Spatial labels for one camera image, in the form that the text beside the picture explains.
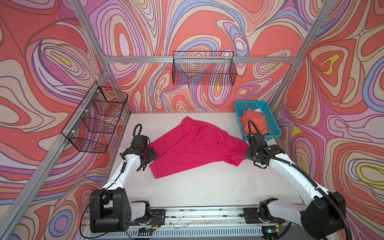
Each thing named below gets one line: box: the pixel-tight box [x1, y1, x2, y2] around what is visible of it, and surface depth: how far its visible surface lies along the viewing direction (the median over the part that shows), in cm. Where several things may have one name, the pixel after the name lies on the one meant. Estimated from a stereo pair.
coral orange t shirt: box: [239, 109, 268, 136], surface depth 107 cm
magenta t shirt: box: [149, 116, 250, 179], surface depth 103 cm
